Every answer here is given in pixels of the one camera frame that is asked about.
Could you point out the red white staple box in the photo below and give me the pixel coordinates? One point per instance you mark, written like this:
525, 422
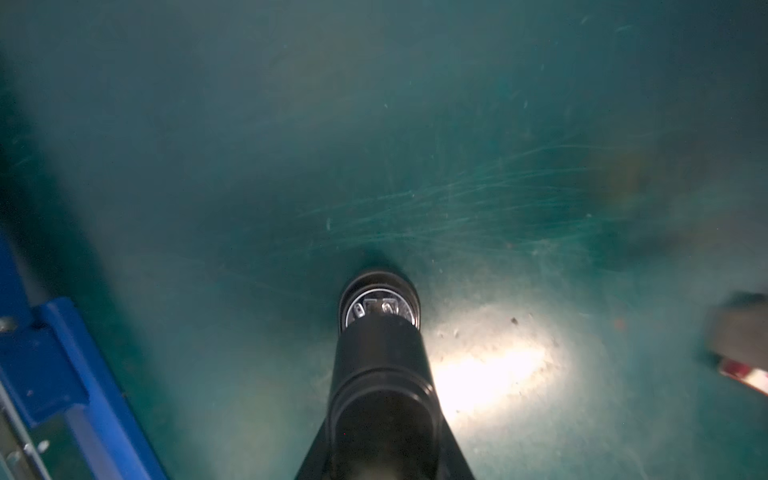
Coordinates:
738, 339

